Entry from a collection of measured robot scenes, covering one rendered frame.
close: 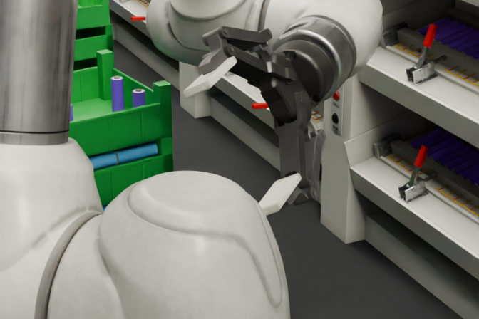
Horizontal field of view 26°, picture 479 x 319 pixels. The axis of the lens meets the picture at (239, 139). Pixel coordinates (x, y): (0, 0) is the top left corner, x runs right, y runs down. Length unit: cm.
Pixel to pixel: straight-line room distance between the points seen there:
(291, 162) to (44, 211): 29
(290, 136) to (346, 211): 79
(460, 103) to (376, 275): 39
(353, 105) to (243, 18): 57
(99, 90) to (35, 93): 73
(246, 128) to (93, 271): 147
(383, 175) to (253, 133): 55
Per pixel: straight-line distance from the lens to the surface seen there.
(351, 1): 124
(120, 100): 154
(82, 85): 163
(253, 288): 82
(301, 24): 118
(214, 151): 227
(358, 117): 179
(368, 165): 181
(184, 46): 129
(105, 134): 144
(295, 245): 187
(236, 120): 233
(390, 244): 183
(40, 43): 91
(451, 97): 157
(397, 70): 168
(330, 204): 191
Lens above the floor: 88
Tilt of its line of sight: 22 degrees down
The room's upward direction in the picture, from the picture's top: straight up
